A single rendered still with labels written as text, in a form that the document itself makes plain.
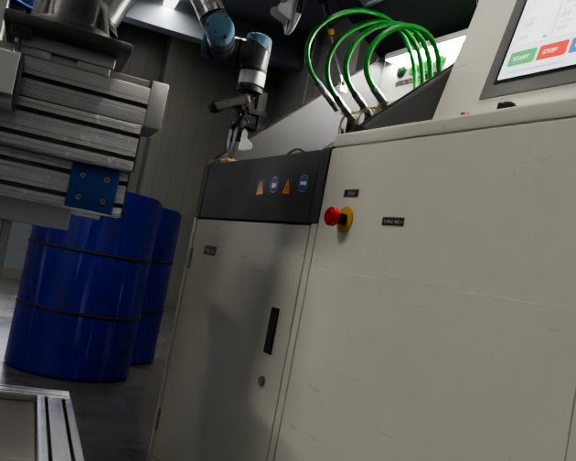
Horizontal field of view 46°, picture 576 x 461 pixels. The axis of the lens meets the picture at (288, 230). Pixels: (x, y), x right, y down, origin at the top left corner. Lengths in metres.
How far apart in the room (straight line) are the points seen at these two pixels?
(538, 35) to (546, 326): 0.72
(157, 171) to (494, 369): 7.81
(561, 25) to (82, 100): 0.92
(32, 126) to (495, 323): 0.86
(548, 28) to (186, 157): 7.47
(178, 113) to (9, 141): 7.48
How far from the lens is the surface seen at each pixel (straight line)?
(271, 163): 1.65
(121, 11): 2.07
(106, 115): 1.34
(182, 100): 8.80
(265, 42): 1.99
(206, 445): 1.74
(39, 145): 1.33
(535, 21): 1.53
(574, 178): 0.95
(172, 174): 8.66
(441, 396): 1.05
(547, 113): 1.01
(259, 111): 1.95
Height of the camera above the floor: 0.68
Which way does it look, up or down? 4 degrees up
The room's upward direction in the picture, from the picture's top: 11 degrees clockwise
